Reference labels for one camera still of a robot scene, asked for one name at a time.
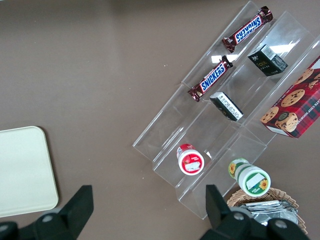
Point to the light wicker basket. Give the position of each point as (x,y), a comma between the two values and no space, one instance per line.
(235,197)

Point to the silver foil pack stack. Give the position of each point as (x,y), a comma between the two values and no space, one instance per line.
(270,212)

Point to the cream plastic tray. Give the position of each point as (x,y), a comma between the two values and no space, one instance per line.
(25,170)

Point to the green sunflower small jar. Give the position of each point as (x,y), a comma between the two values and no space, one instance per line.
(252,180)

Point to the clear acrylic stepped shelf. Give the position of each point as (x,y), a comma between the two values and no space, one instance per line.
(195,130)

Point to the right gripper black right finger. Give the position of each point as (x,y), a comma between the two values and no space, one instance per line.
(225,225)

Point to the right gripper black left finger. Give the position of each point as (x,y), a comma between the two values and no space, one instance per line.
(62,225)

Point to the small dark green box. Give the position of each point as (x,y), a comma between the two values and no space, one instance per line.
(267,62)
(227,107)

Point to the red lidded small jar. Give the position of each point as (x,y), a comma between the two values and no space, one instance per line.
(191,162)

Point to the red tartan cookie box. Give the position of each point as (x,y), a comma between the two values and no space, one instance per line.
(295,105)

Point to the Snickers chocolate bar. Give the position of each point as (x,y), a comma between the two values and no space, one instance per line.
(212,78)
(247,30)

